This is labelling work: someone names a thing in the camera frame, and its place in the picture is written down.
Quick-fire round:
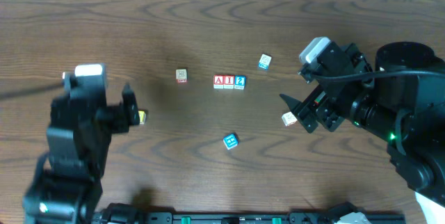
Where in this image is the blue top block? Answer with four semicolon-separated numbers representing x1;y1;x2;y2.
223;133;238;150

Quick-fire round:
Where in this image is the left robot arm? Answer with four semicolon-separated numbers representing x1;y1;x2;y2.
22;73;140;223

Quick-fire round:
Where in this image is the white blue-sided block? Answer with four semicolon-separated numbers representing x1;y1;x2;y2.
258;54;272;70

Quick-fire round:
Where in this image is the white M letter block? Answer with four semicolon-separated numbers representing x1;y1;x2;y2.
282;112;298;127

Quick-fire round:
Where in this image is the blue number 2 block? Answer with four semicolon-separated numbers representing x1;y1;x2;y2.
234;75;246;90

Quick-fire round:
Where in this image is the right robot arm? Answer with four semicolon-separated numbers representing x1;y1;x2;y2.
283;38;444;223

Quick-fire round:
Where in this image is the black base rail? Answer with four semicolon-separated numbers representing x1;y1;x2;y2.
91;202;406;224

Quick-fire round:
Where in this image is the white red-sided block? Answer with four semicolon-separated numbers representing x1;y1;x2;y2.
175;69;188;83

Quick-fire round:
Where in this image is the red letter A block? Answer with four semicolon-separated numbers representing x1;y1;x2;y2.
213;75;224;89

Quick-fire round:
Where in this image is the red letter I block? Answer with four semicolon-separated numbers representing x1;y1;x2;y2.
223;75;235;89

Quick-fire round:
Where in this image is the yellow block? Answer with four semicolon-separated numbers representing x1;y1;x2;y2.
138;110;147;125

